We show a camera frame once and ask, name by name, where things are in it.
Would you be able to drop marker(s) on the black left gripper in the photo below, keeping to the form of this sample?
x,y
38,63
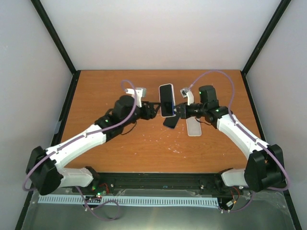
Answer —
x,y
152,114

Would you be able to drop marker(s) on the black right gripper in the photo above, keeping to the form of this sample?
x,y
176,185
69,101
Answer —
x,y
183,113

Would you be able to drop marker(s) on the small black phone white case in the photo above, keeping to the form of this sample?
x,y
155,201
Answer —
x,y
167,100

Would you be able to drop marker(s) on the white silicone phone case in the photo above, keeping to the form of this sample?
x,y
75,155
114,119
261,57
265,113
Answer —
x,y
193,127

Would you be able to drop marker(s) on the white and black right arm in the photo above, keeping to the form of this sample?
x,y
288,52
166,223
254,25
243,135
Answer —
x,y
265,165

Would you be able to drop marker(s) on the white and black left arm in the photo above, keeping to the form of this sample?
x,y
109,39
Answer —
x,y
47,167

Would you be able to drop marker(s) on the grey metal front plate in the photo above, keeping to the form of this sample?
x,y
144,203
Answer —
x,y
267,211

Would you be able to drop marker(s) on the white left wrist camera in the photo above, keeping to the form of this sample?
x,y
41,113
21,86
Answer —
x,y
137,94

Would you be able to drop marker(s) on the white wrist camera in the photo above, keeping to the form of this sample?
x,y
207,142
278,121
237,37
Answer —
x,y
187,93
137,94

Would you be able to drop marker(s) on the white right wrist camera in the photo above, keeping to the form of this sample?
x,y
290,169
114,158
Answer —
x,y
187,93

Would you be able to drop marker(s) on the black aluminium frame rail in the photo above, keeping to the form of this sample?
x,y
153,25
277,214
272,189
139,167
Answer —
x,y
201,183

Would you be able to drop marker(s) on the light blue slotted cable duct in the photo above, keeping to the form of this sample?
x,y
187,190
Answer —
x,y
132,201

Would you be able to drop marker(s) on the black left corner post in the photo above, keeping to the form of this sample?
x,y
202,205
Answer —
x,y
39,8

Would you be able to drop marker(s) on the black corner post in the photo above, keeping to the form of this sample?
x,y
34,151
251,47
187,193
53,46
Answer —
x,y
39,8
278,13

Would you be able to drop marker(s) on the black right corner post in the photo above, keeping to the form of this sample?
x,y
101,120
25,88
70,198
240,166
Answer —
x,y
278,13

